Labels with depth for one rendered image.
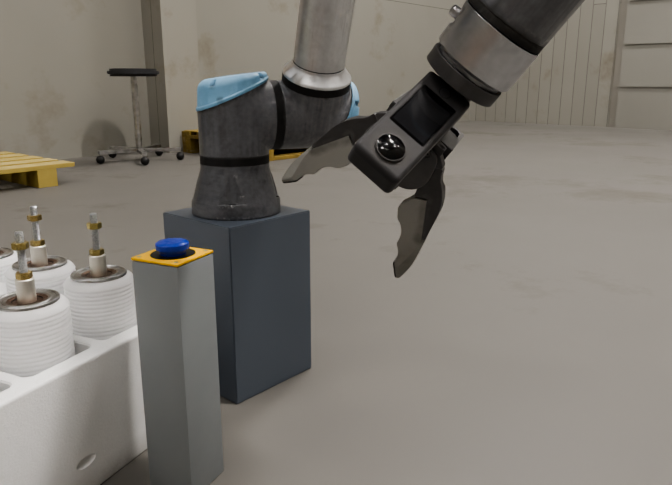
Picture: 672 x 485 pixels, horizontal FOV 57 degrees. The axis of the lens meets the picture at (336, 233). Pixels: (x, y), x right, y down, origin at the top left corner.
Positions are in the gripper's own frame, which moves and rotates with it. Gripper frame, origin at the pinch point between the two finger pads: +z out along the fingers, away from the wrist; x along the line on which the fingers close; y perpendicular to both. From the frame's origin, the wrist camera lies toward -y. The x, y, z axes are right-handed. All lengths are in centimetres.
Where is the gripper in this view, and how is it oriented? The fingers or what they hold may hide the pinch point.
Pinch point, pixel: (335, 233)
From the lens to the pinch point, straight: 61.5
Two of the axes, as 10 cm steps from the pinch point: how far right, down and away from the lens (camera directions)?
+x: -7.6, -6.4, 0.4
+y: 3.6, -3.7, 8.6
